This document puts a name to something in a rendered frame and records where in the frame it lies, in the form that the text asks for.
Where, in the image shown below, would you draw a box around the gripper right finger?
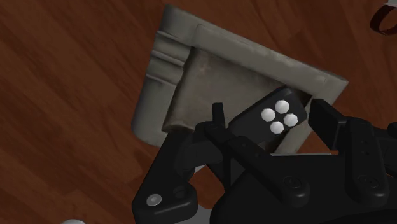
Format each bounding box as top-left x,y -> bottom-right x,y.
308,98 -> 397,203

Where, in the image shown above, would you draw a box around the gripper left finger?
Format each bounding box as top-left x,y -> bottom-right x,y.
131,102 -> 312,224

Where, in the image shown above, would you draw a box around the black remote with white buttons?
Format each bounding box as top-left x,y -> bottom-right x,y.
228,86 -> 308,153

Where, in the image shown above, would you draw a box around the grey armchair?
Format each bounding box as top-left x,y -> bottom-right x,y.
130,3 -> 350,155

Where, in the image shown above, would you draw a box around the dark red ring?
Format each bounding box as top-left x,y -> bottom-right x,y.
370,0 -> 397,36

